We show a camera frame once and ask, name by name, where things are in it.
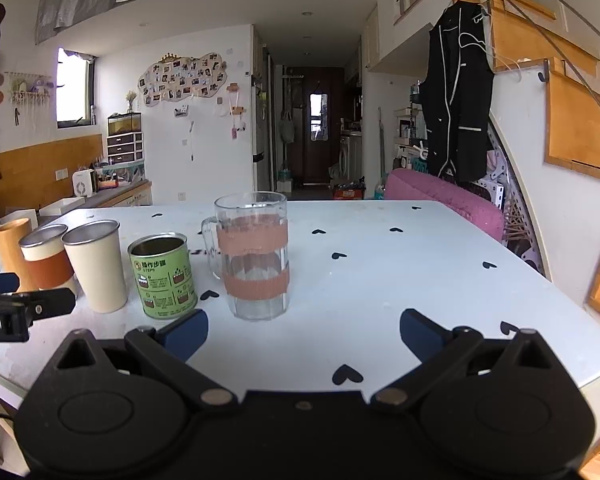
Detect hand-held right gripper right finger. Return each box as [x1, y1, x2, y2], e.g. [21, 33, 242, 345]
[370, 309, 578, 407]

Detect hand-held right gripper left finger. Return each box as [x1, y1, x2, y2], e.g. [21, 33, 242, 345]
[42, 309, 240, 411]

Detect taped clear glass mug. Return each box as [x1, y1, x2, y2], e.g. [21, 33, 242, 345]
[200, 192, 292, 322]

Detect tan wooden cup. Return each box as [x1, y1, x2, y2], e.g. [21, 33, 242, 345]
[0, 218, 39, 293]

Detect metal cup with brown sleeve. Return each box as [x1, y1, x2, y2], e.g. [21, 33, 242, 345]
[19, 224, 76, 293]

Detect cream metal cup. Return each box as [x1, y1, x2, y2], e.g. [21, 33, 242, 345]
[61, 220, 129, 314]

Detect green tin can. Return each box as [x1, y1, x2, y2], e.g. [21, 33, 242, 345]
[127, 233, 197, 321]

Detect white tray box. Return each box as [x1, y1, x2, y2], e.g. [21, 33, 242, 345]
[38, 195, 86, 219]

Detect white countertop appliance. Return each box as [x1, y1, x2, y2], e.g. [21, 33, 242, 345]
[71, 169, 97, 197]

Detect kitchen counter cabinet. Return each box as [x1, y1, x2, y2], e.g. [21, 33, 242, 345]
[96, 180, 154, 209]

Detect pink chair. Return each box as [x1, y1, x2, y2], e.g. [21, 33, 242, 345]
[384, 168, 505, 242]

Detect small drawer unit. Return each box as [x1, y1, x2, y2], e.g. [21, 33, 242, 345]
[105, 132, 145, 166]

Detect washing machine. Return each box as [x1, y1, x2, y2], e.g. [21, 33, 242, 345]
[339, 131, 364, 182]

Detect glass fish tank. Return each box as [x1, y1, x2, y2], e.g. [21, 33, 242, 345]
[107, 112, 143, 136]

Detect dark wooden door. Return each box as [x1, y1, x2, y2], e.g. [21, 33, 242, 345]
[302, 65, 345, 187]

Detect cluttered storage shelf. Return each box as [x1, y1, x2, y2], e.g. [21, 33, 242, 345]
[393, 81, 429, 172]

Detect window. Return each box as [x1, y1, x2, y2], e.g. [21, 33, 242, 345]
[56, 47, 97, 129]

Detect hanging grey bag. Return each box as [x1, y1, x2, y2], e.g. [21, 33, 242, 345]
[278, 111, 296, 144]

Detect black jacket with white trim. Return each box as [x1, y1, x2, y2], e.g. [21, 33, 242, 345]
[418, 0, 495, 184]

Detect cloud-shaped photo board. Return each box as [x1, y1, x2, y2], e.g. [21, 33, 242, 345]
[138, 51, 229, 110]

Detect wooden staircase panelling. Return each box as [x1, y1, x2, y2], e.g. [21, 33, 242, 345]
[449, 0, 600, 177]

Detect white wall hook rack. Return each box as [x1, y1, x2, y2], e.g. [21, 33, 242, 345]
[4, 70, 57, 107]

